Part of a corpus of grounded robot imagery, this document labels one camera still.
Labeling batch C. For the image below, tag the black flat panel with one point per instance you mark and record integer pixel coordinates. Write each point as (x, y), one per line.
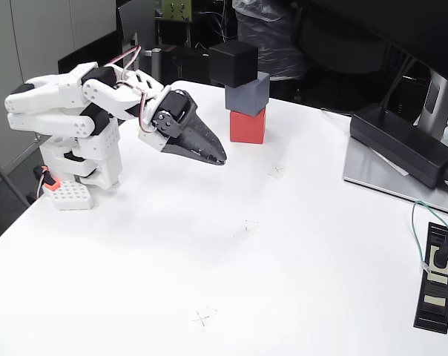
(98, 48)

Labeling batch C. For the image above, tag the white paper sheet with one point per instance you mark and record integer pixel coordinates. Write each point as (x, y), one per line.
(391, 163)

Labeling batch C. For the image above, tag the black cube block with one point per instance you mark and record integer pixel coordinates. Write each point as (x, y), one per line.
(233, 63)

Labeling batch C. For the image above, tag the red cube block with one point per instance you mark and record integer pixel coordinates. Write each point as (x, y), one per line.
(246, 128)

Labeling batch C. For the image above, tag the grey cube block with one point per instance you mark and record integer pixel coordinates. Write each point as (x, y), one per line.
(248, 98)

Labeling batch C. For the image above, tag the black power strip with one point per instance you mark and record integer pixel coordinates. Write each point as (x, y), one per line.
(435, 296)

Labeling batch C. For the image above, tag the black power adapter brick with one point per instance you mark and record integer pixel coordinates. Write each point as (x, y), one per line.
(398, 144)

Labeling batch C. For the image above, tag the grey metal post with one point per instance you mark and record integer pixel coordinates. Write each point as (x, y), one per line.
(156, 66)

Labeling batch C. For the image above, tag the silver monitor base plate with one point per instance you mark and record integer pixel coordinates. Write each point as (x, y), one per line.
(365, 167)

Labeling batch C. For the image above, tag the clear tape X mark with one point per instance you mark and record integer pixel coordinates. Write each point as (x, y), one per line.
(201, 319)
(247, 229)
(277, 171)

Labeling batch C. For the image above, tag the white perforated clamp block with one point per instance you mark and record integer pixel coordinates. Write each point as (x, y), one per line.
(72, 196)

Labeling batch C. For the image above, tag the silver monitor stand neck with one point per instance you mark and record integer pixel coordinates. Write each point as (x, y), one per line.
(437, 96)

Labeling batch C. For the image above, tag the black monitor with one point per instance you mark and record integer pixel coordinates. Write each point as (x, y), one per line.
(394, 22)

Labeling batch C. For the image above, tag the black power plug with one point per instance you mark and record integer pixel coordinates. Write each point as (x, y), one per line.
(441, 256)

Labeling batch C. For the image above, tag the green circuit board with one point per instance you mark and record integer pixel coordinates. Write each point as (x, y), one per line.
(176, 9)

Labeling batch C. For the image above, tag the plastic wrapped black bin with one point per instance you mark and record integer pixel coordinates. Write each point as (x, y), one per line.
(279, 48)

